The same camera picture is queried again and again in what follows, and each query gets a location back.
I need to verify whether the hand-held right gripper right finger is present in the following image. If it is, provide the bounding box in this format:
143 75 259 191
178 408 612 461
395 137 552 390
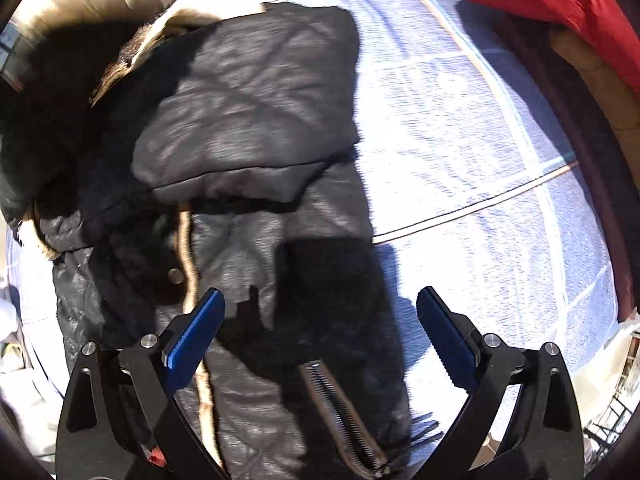
414 286 587 480

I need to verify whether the blue striped bed sheet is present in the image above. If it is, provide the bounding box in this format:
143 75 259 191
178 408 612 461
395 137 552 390
5 0 621 461

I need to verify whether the black metal rack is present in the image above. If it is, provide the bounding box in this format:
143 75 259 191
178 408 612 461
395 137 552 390
585 330 640 461

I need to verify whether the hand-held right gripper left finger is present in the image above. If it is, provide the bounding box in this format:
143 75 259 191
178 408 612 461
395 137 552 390
56 287 232 480

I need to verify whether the black quilted jacket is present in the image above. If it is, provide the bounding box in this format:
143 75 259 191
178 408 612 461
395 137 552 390
0 0 441 480

